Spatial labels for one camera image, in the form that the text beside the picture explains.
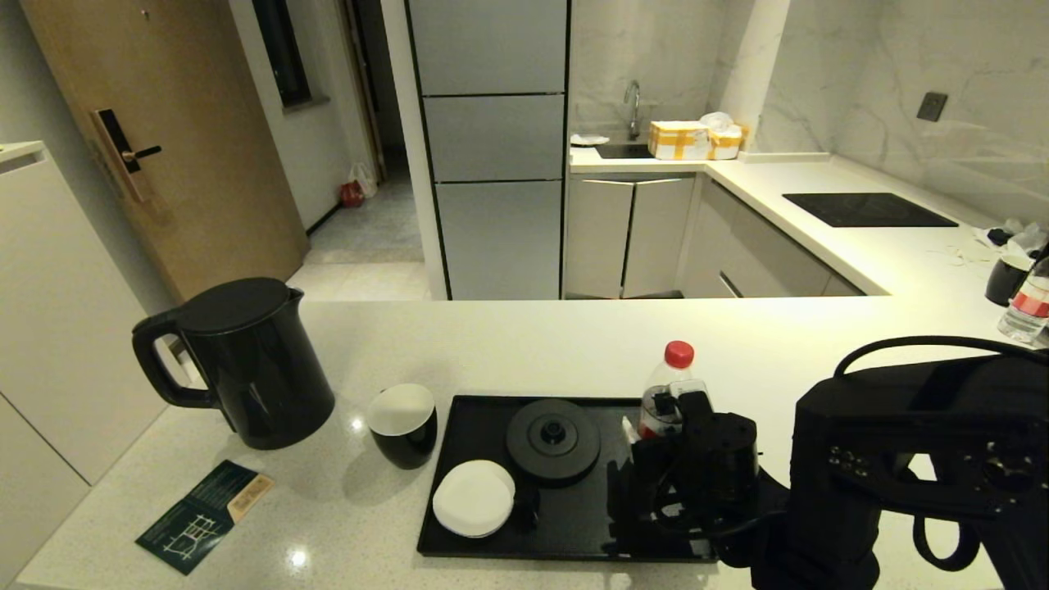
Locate clear plastic water bottle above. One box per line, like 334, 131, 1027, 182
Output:
997, 254, 1049, 343
638, 341, 696, 443

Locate black cup white inside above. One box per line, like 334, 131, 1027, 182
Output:
366, 383, 438, 471

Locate black electric kettle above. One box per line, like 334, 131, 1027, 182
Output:
132, 277, 336, 451

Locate black kettle power base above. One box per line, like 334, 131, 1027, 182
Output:
505, 398, 601, 489

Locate black rectangular serving tray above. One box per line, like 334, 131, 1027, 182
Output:
416, 396, 724, 563

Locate white round saucer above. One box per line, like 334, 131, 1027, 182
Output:
432, 460, 516, 539

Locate grey sink base cabinet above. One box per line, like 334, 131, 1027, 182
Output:
565, 173, 697, 299

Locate grey counter drawer cabinet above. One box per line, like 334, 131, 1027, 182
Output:
680, 179, 865, 298

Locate large yellow-taped cardboard box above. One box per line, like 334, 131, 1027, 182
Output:
647, 121, 711, 161

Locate small yellow-taped cardboard box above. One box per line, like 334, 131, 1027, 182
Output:
708, 125, 748, 160

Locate chrome kitchen faucet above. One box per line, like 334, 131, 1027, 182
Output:
623, 79, 643, 141

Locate tall grey panel cabinet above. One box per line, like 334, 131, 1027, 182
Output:
404, 0, 570, 301

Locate black induction cooktop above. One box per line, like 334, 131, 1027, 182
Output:
783, 192, 960, 228

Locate black mug white rim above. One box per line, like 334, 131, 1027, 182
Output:
985, 253, 1033, 306

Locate crumpled clear wrappers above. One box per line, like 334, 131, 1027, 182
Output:
973, 218, 1049, 258

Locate dark green folded brochure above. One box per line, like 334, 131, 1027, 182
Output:
136, 460, 276, 575

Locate brown wooden door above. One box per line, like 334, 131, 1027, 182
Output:
18, 0, 311, 306

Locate dark window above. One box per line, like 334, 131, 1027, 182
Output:
252, 0, 314, 110

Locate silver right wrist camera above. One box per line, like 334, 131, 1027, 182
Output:
652, 379, 711, 419

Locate black right camera cable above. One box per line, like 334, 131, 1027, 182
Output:
834, 335, 1049, 572

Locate black door lock handle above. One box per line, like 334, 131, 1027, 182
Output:
90, 109, 163, 204

